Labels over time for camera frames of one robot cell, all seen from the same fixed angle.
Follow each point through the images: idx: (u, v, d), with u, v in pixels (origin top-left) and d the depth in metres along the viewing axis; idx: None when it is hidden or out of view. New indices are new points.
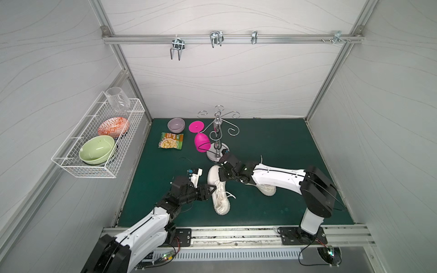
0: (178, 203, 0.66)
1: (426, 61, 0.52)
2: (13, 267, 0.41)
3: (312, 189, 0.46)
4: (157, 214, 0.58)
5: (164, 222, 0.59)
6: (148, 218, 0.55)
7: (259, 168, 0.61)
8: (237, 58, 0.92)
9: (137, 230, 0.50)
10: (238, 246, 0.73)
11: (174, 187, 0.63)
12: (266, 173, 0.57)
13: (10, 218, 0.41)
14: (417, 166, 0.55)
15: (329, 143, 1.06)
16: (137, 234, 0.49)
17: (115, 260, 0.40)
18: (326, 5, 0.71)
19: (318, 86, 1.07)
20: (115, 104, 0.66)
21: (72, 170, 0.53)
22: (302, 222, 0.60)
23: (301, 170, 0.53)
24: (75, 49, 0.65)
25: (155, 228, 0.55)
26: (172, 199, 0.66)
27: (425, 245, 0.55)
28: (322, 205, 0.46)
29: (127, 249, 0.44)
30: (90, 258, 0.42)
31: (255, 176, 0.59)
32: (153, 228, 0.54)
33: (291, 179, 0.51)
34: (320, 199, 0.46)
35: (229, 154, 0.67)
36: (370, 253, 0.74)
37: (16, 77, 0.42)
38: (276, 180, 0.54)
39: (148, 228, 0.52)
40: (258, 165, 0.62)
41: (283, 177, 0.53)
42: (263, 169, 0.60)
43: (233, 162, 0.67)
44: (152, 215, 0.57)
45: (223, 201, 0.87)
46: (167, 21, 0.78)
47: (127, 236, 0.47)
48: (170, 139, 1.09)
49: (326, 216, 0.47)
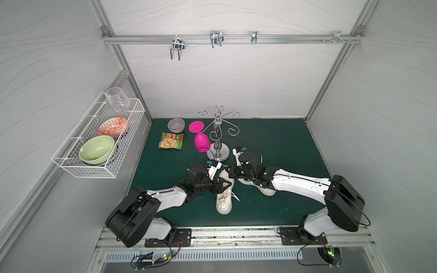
0: (193, 190, 0.70)
1: (425, 61, 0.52)
2: (13, 267, 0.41)
3: (339, 202, 0.44)
4: (177, 189, 0.64)
5: (181, 198, 0.62)
6: (170, 189, 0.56)
7: (280, 173, 0.60)
8: (237, 58, 0.92)
9: (164, 193, 0.55)
10: (238, 246, 0.73)
11: (191, 174, 0.67)
12: (287, 180, 0.56)
13: (11, 218, 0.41)
14: (417, 166, 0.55)
15: (329, 144, 1.05)
16: (163, 195, 0.54)
17: (145, 209, 0.45)
18: (326, 5, 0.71)
19: (318, 85, 1.06)
20: (115, 104, 0.66)
21: (70, 170, 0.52)
22: (308, 224, 0.63)
23: (326, 180, 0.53)
24: (76, 49, 0.65)
25: (176, 200, 0.60)
26: (188, 185, 0.70)
27: (425, 245, 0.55)
28: (350, 219, 0.43)
29: (156, 201, 0.48)
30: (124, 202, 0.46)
31: (275, 181, 0.58)
32: (174, 198, 0.58)
33: (314, 187, 0.49)
34: (346, 212, 0.43)
35: (251, 155, 0.64)
36: (370, 253, 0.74)
37: (16, 77, 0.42)
38: (297, 187, 0.52)
39: (170, 197, 0.56)
40: (279, 170, 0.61)
41: (306, 185, 0.51)
42: (284, 175, 0.58)
43: (255, 163, 0.64)
44: (174, 188, 0.63)
45: (226, 198, 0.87)
46: (167, 21, 0.78)
47: (156, 193, 0.52)
48: (170, 139, 1.09)
49: (350, 228, 0.44)
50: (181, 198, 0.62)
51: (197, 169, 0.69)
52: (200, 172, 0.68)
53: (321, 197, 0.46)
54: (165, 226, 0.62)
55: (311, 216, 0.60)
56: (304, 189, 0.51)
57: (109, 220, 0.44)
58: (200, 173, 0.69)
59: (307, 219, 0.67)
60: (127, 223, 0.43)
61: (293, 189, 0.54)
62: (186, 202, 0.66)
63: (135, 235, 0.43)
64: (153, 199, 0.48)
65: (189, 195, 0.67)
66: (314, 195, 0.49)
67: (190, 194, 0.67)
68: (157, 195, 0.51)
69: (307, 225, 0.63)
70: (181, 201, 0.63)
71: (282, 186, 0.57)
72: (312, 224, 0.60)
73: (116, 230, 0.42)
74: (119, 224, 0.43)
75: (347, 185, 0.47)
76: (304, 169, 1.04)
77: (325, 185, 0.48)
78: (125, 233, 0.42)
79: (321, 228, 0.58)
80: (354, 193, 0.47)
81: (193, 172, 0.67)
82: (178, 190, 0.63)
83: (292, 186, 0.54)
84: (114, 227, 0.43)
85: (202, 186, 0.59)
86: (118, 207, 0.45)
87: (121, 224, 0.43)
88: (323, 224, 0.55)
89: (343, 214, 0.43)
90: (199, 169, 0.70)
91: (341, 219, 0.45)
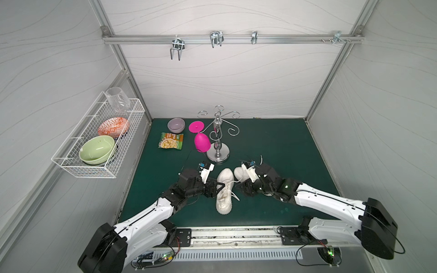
0: (184, 196, 0.64)
1: (425, 62, 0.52)
2: (13, 267, 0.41)
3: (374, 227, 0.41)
4: (160, 206, 0.56)
5: (167, 214, 0.57)
6: (150, 210, 0.53)
7: (305, 190, 0.56)
8: (237, 58, 0.92)
9: (136, 222, 0.48)
10: (238, 246, 0.73)
11: (182, 179, 0.61)
12: (314, 197, 0.53)
13: (10, 218, 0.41)
14: (416, 166, 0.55)
15: (329, 144, 1.05)
16: (137, 226, 0.47)
17: (112, 251, 0.40)
18: (326, 5, 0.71)
19: (318, 86, 1.07)
20: (115, 104, 0.66)
21: (70, 170, 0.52)
22: (314, 227, 0.63)
23: (359, 203, 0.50)
24: (76, 49, 0.65)
25: (157, 220, 0.54)
26: (179, 190, 0.64)
27: (426, 245, 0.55)
28: (387, 248, 0.41)
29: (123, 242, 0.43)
30: (90, 245, 0.42)
31: (299, 197, 0.55)
32: (154, 220, 0.52)
33: (346, 210, 0.46)
34: (384, 240, 0.41)
35: (268, 168, 0.62)
36: (370, 253, 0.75)
37: (16, 78, 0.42)
38: (325, 206, 0.50)
39: (147, 222, 0.50)
40: (302, 186, 0.57)
41: (337, 206, 0.48)
42: (309, 192, 0.54)
43: (273, 176, 0.61)
44: (155, 207, 0.55)
45: (226, 198, 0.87)
46: (167, 21, 0.78)
47: (126, 228, 0.46)
48: (170, 139, 1.09)
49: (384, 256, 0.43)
50: (165, 214, 0.56)
51: (188, 174, 0.63)
52: (192, 178, 0.63)
53: (354, 221, 0.44)
54: (158, 235, 0.60)
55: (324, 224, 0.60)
56: (333, 209, 0.48)
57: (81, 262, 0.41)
58: (192, 178, 0.63)
59: (313, 222, 0.65)
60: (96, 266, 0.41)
61: (320, 208, 0.51)
62: (176, 210, 0.60)
63: None
64: (120, 240, 0.42)
65: (180, 203, 0.61)
66: (346, 217, 0.46)
67: (181, 201, 0.62)
68: (128, 230, 0.45)
69: (313, 228, 0.63)
70: (168, 215, 0.57)
71: (307, 204, 0.54)
72: (320, 230, 0.60)
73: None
74: (89, 269, 0.41)
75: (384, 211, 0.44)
76: (305, 169, 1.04)
77: (360, 209, 0.45)
78: None
79: (327, 236, 0.58)
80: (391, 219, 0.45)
81: (184, 178, 0.61)
82: (158, 210, 0.54)
83: (320, 205, 0.51)
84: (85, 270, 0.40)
85: (195, 191, 0.68)
86: (85, 251, 0.42)
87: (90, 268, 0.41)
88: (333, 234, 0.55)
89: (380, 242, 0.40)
90: (191, 174, 0.64)
91: (374, 245, 0.42)
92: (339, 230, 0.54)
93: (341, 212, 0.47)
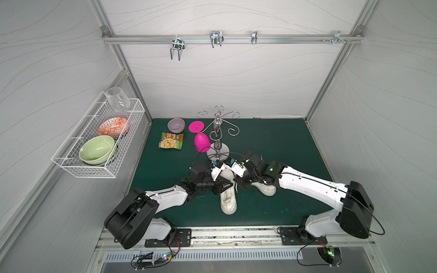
0: (194, 188, 0.69)
1: (425, 61, 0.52)
2: (13, 267, 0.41)
3: (356, 210, 0.41)
4: (178, 189, 0.62)
5: (182, 198, 0.61)
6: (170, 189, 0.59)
7: (291, 173, 0.54)
8: (237, 58, 0.92)
9: (163, 193, 0.54)
10: (238, 246, 0.73)
11: (193, 172, 0.66)
12: (298, 180, 0.52)
13: (10, 218, 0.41)
14: (416, 165, 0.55)
15: (329, 144, 1.05)
16: (162, 196, 0.53)
17: (144, 210, 0.44)
18: (326, 5, 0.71)
19: (318, 86, 1.07)
20: (115, 104, 0.66)
21: (71, 170, 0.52)
22: (309, 224, 0.63)
23: (342, 185, 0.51)
24: (76, 49, 0.65)
25: (175, 199, 0.58)
26: (190, 183, 0.69)
27: (425, 245, 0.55)
28: (364, 228, 0.42)
29: (154, 202, 0.47)
30: (122, 204, 0.45)
31: (283, 180, 0.54)
32: (173, 198, 0.57)
33: (329, 193, 0.46)
34: (361, 221, 0.41)
35: (251, 153, 0.61)
36: (370, 253, 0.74)
37: (16, 77, 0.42)
38: (310, 188, 0.49)
39: (170, 197, 0.55)
40: (287, 169, 0.56)
41: (320, 189, 0.48)
42: (295, 174, 0.54)
43: (255, 161, 0.61)
44: (174, 188, 0.62)
45: (230, 199, 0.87)
46: (167, 21, 0.78)
47: (155, 194, 0.51)
48: (170, 139, 1.09)
49: (360, 236, 0.44)
50: (181, 198, 0.61)
51: (198, 168, 0.68)
52: (202, 172, 0.68)
53: (337, 204, 0.44)
54: (165, 227, 0.62)
55: (314, 219, 0.62)
56: (316, 192, 0.48)
57: (108, 220, 0.44)
58: (202, 172, 0.68)
59: (308, 219, 0.67)
60: (123, 226, 0.43)
61: (302, 190, 0.51)
62: (188, 201, 0.65)
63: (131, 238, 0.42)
64: (152, 201, 0.47)
65: (191, 194, 0.66)
66: (329, 200, 0.46)
67: (192, 193, 0.66)
68: (156, 197, 0.51)
69: (309, 226, 0.63)
70: (182, 201, 0.62)
71: (290, 186, 0.53)
72: (313, 225, 0.61)
73: (114, 231, 0.42)
74: (116, 226, 0.43)
75: (365, 193, 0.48)
76: (305, 169, 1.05)
77: (342, 191, 0.45)
78: (123, 234, 0.42)
79: (322, 231, 0.58)
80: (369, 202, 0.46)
81: (195, 171, 0.66)
82: (177, 190, 0.61)
83: (302, 187, 0.50)
84: (112, 228, 0.43)
85: (203, 185, 0.72)
86: (116, 209, 0.45)
87: (118, 226, 0.43)
88: (328, 228, 0.55)
89: (358, 222, 0.41)
90: (201, 168, 0.68)
91: (351, 227, 0.44)
92: (325, 220, 0.55)
93: (324, 195, 0.46)
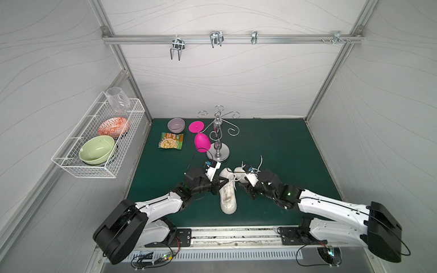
0: (190, 194, 0.67)
1: (425, 61, 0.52)
2: (13, 268, 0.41)
3: (381, 232, 0.41)
4: (172, 197, 0.60)
5: (176, 206, 0.60)
6: (165, 197, 0.58)
7: (309, 197, 0.55)
8: (237, 58, 0.92)
9: (155, 203, 0.52)
10: (238, 246, 0.73)
11: (189, 178, 0.63)
12: (318, 203, 0.53)
13: (10, 219, 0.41)
14: (417, 166, 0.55)
15: (329, 144, 1.05)
16: (154, 207, 0.51)
17: (132, 224, 0.42)
18: (326, 5, 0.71)
19: (318, 86, 1.07)
20: (115, 104, 0.66)
21: (70, 170, 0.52)
22: (317, 229, 0.62)
23: (363, 207, 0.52)
24: (76, 49, 0.65)
25: (169, 208, 0.57)
26: (186, 189, 0.67)
27: (427, 245, 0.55)
28: (394, 252, 0.41)
29: (143, 216, 0.46)
30: (111, 217, 0.44)
31: (302, 204, 0.55)
32: (166, 208, 0.55)
33: (351, 215, 0.46)
34: (390, 244, 0.41)
35: (272, 174, 0.60)
36: (370, 253, 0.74)
37: (16, 77, 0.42)
38: (331, 212, 0.49)
39: (162, 207, 0.53)
40: (305, 193, 0.57)
41: (341, 211, 0.48)
42: (313, 198, 0.54)
43: (276, 184, 0.59)
44: (168, 197, 0.59)
45: (231, 199, 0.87)
46: (167, 21, 0.78)
47: (145, 206, 0.49)
48: (170, 139, 1.09)
49: (393, 260, 0.42)
50: (175, 205, 0.59)
51: (193, 173, 0.65)
52: (198, 177, 0.65)
53: (360, 227, 0.44)
54: (162, 230, 0.61)
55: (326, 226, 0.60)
56: (337, 215, 0.48)
57: (97, 234, 0.43)
58: (198, 177, 0.65)
59: (314, 224, 0.65)
60: (111, 240, 0.42)
61: (324, 214, 0.51)
62: (182, 207, 0.64)
63: (120, 253, 0.41)
64: (141, 215, 0.45)
65: (187, 200, 0.65)
66: (351, 222, 0.46)
67: (187, 199, 0.64)
68: (147, 208, 0.49)
69: (314, 230, 0.62)
70: (177, 208, 0.60)
71: (311, 210, 0.54)
72: (322, 232, 0.60)
73: (102, 245, 0.41)
74: (104, 240, 0.42)
75: (387, 213, 0.44)
76: (305, 169, 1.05)
77: (364, 214, 0.45)
78: (111, 249, 0.40)
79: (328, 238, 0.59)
80: (394, 221, 0.45)
81: (190, 177, 0.63)
82: (172, 198, 0.59)
83: (324, 210, 0.51)
84: (100, 242, 0.41)
85: (201, 188, 0.71)
86: (104, 222, 0.44)
87: (106, 240, 0.42)
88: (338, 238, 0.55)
89: (386, 246, 0.41)
90: (196, 173, 0.66)
91: (381, 249, 0.43)
92: (344, 232, 0.53)
93: (346, 218, 0.47)
